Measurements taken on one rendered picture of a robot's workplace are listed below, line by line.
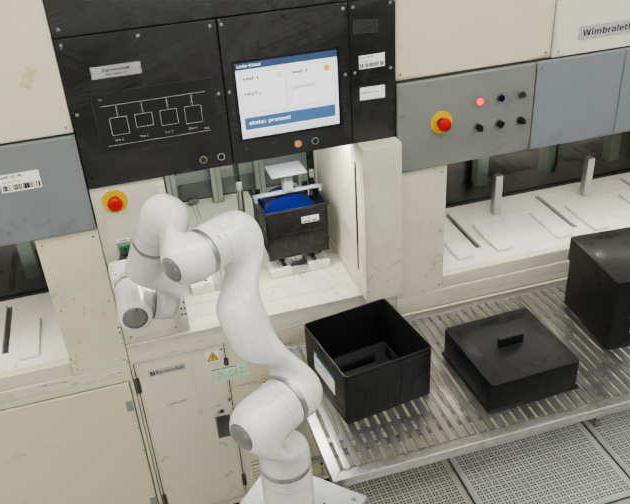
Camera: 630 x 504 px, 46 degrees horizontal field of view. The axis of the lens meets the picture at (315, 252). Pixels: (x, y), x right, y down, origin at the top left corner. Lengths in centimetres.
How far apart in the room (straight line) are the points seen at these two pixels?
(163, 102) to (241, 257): 62
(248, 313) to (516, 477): 176
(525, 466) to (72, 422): 170
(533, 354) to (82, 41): 147
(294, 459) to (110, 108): 99
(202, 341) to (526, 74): 127
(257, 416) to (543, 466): 175
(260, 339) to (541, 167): 181
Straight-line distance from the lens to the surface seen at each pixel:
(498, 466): 311
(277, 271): 254
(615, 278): 236
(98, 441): 259
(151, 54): 198
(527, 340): 230
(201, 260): 147
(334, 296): 245
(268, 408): 160
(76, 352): 237
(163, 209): 158
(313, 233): 251
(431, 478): 304
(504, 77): 231
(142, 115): 203
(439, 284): 255
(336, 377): 209
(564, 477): 312
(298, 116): 211
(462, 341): 228
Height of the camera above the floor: 226
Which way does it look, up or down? 31 degrees down
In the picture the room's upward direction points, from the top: 4 degrees counter-clockwise
